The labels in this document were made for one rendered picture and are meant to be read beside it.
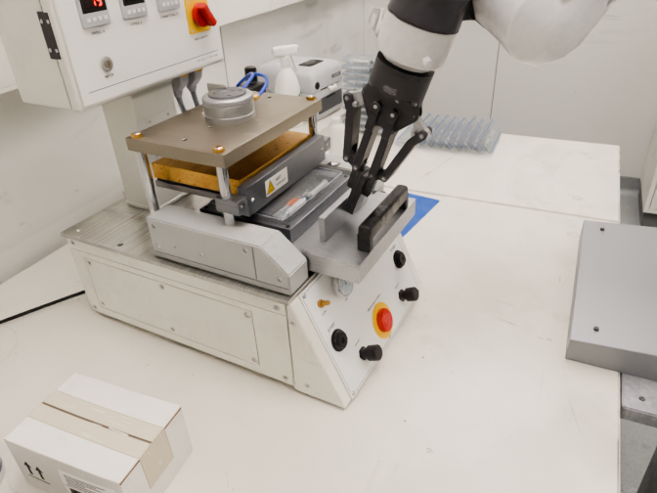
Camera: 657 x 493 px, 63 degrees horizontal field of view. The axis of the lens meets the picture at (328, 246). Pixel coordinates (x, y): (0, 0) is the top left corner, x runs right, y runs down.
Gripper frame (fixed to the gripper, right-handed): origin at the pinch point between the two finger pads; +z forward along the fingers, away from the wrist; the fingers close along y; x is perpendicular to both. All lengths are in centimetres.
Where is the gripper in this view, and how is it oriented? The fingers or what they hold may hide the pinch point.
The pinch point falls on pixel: (359, 190)
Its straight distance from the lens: 79.3
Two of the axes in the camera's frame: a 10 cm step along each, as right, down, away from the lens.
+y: 8.4, 5.0, -2.3
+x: 4.9, -4.8, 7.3
